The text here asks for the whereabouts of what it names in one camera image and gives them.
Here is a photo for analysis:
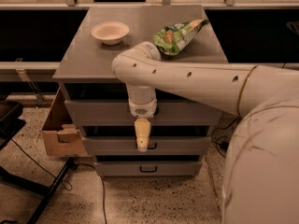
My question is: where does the grey middle drawer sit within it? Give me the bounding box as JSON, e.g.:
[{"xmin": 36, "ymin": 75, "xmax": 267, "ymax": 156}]
[{"xmin": 82, "ymin": 136, "xmax": 210, "ymax": 156}]

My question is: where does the grey drawer cabinet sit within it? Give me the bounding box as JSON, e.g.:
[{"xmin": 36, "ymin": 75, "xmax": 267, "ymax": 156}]
[{"xmin": 53, "ymin": 5, "xmax": 216, "ymax": 164}]

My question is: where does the black floor cable left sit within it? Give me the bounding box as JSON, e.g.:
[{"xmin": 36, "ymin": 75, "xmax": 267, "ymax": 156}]
[{"xmin": 10, "ymin": 138, "xmax": 108, "ymax": 224}]

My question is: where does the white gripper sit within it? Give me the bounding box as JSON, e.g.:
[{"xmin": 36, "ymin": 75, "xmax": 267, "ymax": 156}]
[{"xmin": 129, "ymin": 99, "xmax": 157, "ymax": 152}]

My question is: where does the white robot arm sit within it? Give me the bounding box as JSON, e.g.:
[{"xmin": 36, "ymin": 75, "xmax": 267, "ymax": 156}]
[{"xmin": 112, "ymin": 42, "xmax": 299, "ymax": 224}]

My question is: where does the grey bottom drawer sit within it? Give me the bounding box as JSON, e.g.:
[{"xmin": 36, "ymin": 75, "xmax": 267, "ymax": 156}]
[{"xmin": 94, "ymin": 161, "xmax": 202, "ymax": 177}]

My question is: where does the brown cardboard box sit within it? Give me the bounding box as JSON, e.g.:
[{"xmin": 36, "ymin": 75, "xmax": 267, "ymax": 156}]
[{"xmin": 41, "ymin": 90, "xmax": 88, "ymax": 157}]

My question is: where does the green chip bag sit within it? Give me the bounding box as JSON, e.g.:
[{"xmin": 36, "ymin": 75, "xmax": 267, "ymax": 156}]
[{"xmin": 153, "ymin": 19, "xmax": 209, "ymax": 57}]

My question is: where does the black power adapter cable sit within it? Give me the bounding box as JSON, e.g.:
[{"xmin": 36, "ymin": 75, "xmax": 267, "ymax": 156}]
[{"xmin": 210, "ymin": 117, "xmax": 241, "ymax": 158}]

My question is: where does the metal railing frame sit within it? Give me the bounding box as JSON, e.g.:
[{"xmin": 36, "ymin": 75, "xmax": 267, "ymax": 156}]
[{"xmin": 0, "ymin": 0, "xmax": 299, "ymax": 105}]

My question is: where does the white paper bowl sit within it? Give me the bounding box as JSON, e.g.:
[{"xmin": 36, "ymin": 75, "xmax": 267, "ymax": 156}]
[{"xmin": 91, "ymin": 21, "xmax": 130, "ymax": 46}]

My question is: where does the black stand frame left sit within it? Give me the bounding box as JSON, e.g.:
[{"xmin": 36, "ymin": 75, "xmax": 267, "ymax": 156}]
[{"xmin": 0, "ymin": 107, "xmax": 78, "ymax": 224}]

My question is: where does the grey top drawer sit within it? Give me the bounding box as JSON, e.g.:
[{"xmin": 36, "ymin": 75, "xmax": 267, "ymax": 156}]
[{"xmin": 64, "ymin": 100, "xmax": 221, "ymax": 126}]

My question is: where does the grey drawer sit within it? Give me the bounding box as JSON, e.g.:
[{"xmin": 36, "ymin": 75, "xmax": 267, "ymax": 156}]
[
  {"xmin": 94, "ymin": 161, "xmax": 202, "ymax": 177},
  {"xmin": 82, "ymin": 136, "xmax": 210, "ymax": 156},
  {"xmin": 64, "ymin": 100, "xmax": 221, "ymax": 126}
]

